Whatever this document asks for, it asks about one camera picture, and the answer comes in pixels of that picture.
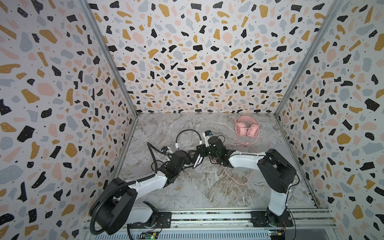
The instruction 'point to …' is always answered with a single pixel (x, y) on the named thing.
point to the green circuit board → (151, 235)
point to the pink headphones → (245, 125)
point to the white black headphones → (187, 156)
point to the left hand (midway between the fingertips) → (184, 153)
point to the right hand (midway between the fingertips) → (195, 144)
